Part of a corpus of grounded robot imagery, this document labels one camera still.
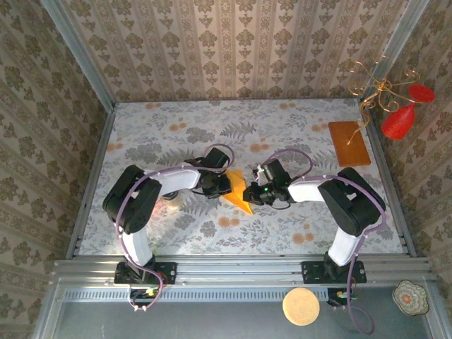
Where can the orange square paper sheet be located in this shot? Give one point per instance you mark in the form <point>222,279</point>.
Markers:
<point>240,197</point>

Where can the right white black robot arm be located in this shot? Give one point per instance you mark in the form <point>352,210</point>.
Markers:
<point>344,247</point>

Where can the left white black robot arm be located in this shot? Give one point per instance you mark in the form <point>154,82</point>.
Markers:
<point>139,247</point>

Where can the glass jar with black lid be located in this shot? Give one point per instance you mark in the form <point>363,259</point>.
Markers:
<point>172,203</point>

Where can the floral table cover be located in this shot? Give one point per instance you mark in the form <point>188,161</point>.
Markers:
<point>197,113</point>

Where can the brown wooden board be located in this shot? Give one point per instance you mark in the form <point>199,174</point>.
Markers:
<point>347,136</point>

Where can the round cork coaster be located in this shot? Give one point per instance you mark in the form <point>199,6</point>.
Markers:
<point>301,306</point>

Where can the small controller board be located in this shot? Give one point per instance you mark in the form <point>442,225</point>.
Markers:
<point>143,294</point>
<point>340,296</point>

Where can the red wine glass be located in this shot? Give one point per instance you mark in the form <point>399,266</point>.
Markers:
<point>399,121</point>

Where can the small patterned dish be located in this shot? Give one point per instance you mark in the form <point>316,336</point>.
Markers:
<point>410,298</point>

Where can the wide aluminium base rail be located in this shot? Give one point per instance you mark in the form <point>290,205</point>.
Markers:
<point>240,270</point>

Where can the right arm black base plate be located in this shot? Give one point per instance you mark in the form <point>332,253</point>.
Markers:
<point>310,272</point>

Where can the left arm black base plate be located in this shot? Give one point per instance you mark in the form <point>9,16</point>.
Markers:
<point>169,273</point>

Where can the aluminium table side rail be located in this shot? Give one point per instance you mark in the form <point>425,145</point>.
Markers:
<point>387,176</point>
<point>96,159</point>

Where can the aluminium corner post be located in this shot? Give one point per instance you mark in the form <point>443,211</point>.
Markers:
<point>79,53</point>
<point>400,35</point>

